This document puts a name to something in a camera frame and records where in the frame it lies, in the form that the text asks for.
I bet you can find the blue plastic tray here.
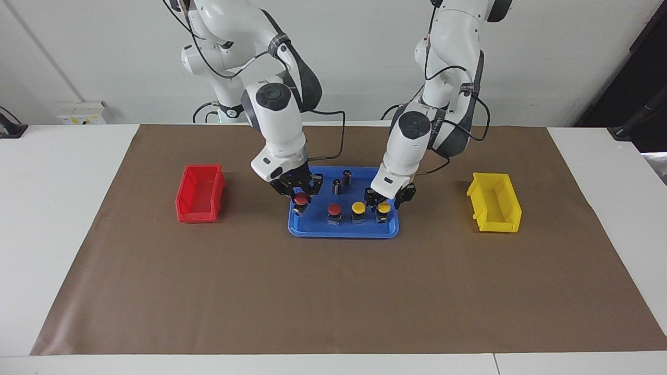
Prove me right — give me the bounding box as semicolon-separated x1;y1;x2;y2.
288;166;400;239

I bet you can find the red plastic storage bin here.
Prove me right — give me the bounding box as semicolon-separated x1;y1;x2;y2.
175;164;226;224

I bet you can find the brown paper table mat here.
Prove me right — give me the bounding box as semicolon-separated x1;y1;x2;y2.
30;124;667;356

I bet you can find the yellow plastic storage bin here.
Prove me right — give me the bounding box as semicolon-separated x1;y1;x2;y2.
466;172;522;233

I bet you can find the black tripod stand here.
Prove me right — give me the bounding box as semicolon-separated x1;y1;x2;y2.
607;86;667;141

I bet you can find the black side panel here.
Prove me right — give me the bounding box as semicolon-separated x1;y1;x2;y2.
576;0;667;154

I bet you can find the black stand base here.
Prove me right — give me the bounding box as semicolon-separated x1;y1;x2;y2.
0;107;29;139

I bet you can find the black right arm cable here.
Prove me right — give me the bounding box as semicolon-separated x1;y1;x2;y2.
163;0;347;162

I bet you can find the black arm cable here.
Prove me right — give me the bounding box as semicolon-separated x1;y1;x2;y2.
414;29;491;178
163;0;347;162

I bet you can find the black base cable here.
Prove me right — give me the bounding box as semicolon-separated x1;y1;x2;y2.
380;86;424;121
193;102;219;124

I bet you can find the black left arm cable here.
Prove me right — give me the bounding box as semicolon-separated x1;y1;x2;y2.
414;29;491;178

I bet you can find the white wall socket box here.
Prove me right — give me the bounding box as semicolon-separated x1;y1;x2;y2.
57;102;107;126

